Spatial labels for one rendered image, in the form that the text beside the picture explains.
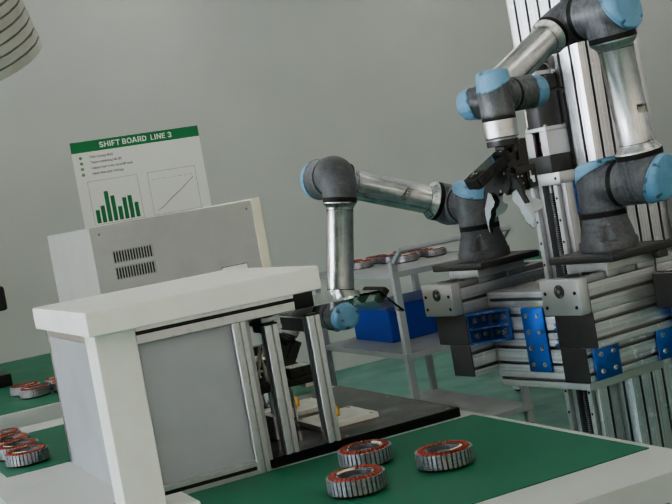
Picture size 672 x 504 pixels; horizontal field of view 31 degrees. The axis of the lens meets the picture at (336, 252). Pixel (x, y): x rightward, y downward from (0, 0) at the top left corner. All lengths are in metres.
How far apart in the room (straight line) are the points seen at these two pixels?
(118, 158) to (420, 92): 2.39
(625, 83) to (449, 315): 0.84
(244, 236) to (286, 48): 6.10
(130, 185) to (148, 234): 5.61
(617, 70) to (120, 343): 1.64
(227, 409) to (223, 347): 0.13
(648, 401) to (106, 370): 2.02
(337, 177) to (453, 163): 5.93
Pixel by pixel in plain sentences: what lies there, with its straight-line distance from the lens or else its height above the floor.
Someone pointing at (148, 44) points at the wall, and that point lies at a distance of 8.36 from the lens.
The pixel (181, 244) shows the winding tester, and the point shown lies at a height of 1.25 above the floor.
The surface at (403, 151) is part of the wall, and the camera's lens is 9.00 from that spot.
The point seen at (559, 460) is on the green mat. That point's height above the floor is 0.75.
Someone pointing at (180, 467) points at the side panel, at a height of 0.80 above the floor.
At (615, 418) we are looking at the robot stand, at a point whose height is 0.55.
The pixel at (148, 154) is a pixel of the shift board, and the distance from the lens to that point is 8.25.
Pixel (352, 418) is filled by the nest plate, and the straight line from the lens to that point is 2.78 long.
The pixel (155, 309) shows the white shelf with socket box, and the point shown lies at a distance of 1.66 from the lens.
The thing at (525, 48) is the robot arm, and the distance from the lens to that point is 2.93.
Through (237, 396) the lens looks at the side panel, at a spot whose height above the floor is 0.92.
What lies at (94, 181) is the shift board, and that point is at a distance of 8.13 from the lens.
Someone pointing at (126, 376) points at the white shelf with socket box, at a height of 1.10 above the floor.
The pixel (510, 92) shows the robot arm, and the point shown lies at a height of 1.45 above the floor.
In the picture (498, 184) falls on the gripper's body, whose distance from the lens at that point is 2.64.
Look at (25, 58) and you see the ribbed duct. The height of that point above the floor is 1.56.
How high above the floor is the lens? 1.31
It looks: 3 degrees down
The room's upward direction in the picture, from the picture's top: 10 degrees counter-clockwise
